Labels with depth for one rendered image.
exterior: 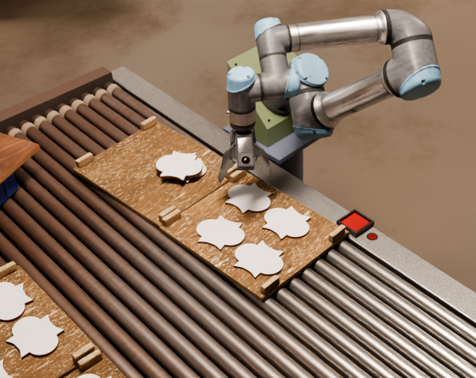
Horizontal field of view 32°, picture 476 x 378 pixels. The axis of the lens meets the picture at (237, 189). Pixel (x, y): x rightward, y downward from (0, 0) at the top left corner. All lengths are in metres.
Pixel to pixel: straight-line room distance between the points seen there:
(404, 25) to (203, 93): 2.49
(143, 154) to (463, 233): 1.67
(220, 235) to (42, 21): 3.53
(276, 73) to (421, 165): 2.03
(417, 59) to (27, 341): 1.25
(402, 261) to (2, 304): 1.06
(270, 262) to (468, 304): 0.52
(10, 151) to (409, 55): 1.21
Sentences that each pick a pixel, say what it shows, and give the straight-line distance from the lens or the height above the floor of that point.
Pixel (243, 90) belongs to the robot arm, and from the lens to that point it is 2.21.
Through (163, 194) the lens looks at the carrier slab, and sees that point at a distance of 2.52.
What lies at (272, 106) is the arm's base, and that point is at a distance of 2.75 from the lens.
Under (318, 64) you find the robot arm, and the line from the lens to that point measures 2.64.
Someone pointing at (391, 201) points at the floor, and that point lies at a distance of 3.94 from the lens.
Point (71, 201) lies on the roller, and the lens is 2.58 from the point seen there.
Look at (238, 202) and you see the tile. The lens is 2.45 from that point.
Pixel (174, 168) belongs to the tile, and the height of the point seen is 0.97.
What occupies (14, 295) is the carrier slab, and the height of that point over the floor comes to 0.95.
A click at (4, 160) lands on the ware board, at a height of 1.04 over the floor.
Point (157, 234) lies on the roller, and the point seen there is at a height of 0.92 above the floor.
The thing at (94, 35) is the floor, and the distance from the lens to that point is 5.41.
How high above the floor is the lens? 2.52
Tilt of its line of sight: 39 degrees down
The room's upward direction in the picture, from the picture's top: 3 degrees counter-clockwise
